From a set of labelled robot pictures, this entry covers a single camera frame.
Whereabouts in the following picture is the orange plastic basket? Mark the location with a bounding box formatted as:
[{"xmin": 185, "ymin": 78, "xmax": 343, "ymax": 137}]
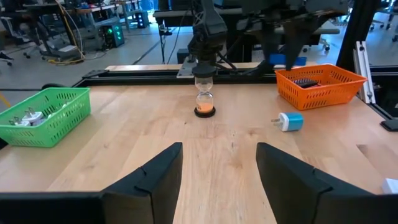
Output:
[{"xmin": 275, "ymin": 63, "xmax": 368, "ymax": 111}]

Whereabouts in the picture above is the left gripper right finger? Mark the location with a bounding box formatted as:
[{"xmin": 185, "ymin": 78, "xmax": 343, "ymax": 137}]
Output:
[{"xmin": 256, "ymin": 142, "xmax": 398, "ymax": 224}]

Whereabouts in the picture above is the blue white USB charger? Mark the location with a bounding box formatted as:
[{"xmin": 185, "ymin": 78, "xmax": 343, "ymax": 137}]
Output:
[{"xmin": 270, "ymin": 111, "xmax": 305, "ymax": 133}]

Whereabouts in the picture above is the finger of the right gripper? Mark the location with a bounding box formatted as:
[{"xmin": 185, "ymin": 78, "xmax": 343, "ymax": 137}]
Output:
[
  {"xmin": 259, "ymin": 27, "xmax": 281, "ymax": 68},
  {"xmin": 280, "ymin": 15, "xmax": 322, "ymax": 71}
]

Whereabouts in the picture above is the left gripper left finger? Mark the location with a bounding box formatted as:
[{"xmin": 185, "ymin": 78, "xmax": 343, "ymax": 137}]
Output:
[{"xmin": 0, "ymin": 142, "xmax": 184, "ymax": 224}]

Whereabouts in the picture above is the computer with green lights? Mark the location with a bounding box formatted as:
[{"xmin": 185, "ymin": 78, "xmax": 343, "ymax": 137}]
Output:
[{"xmin": 101, "ymin": 24, "xmax": 126, "ymax": 49}]

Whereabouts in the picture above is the white rectangular box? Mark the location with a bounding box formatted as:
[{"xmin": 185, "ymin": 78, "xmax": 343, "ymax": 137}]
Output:
[{"xmin": 381, "ymin": 177, "xmax": 398, "ymax": 195}]

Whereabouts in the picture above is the green plastic basket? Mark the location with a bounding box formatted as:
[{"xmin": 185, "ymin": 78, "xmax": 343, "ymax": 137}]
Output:
[{"xmin": 0, "ymin": 86, "xmax": 91, "ymax": 148}]

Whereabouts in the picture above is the orange sand hourglass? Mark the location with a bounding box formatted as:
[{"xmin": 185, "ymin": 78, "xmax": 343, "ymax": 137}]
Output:
[{"xmin": 192, "ymin": 63, "xmax": 218, "ymax": 119}]

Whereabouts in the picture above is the black table bracket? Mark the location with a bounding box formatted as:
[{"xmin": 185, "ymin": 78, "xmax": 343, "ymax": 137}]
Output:
[{"xmin": 379, "ymin": 119, "xmax": 398, "ymax": 133}]

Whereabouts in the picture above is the blue rectangular box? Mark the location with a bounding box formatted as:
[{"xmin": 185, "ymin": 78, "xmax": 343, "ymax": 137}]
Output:
[{"xmin": 269, "ymin": 53, "xmax": 308, "ymax": 67}]

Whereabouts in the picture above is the purple white USB charger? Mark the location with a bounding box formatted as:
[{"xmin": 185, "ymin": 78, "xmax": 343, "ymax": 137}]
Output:
[{"xmin": 8, "ymin": 116, "xmax": 31, "ymax": 127}]

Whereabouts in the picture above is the grey office chair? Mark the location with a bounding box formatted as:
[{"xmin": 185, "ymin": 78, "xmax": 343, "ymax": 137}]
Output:
[{"xmin": 303, "ymin": 26, "xmax": 341, "ymax": 53}]

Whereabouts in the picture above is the black digital clock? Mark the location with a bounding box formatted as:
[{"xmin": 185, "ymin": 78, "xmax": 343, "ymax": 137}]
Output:
[{"xmin": 292, "ymin": 78, "xmax": 320, "ymax": 89}]

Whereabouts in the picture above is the yellow hanging cable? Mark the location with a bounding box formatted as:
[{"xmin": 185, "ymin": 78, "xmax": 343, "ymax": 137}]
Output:
[{"xmin": 48, "ymin": 0, "xmax": 85, "ymax": 66}]

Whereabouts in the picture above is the silver aluminium extrusion bar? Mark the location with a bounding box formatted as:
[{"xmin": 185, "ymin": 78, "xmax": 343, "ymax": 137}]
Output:
[{"xmin": 353, "ymin": 40, "xmax": 376, "ymax": 105}]

